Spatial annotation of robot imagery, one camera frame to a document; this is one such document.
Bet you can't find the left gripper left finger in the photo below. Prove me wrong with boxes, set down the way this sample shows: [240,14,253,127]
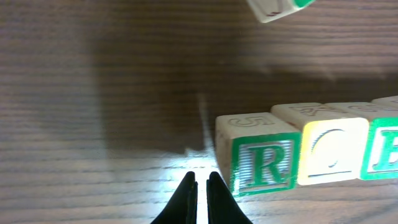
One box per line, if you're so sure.
[150,171,198,224]

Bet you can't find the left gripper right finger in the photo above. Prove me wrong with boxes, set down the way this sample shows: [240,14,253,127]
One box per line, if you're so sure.
[206,171,252,224]

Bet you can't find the green R block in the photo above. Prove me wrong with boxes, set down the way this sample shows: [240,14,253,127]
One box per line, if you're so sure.
[215,113,302,197]

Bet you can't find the yellow O block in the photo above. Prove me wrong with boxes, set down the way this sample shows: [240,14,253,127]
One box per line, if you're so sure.
[270,102,370,187]

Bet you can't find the green B block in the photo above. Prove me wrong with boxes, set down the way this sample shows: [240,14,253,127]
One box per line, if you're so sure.
[325,101,398,181]

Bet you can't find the green N block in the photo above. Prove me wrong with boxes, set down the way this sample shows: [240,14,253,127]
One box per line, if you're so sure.
[247,0,315,23]

